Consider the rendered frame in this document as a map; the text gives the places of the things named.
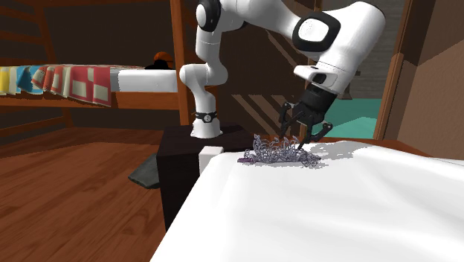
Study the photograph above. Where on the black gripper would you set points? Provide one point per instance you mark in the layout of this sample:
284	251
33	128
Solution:
314	105

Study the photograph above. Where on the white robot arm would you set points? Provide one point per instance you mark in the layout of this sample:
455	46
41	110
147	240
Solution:
210	47

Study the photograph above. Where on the bed with white sheet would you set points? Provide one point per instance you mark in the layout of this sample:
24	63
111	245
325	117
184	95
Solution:
308	217

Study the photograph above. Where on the dark robot stand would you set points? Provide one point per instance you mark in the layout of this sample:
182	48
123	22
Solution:
179	159

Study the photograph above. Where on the wooden bunk bed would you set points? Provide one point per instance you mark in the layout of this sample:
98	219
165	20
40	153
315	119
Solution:
145	100

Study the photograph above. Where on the dark grey flat cushion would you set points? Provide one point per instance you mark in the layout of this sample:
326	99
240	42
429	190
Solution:
145	176

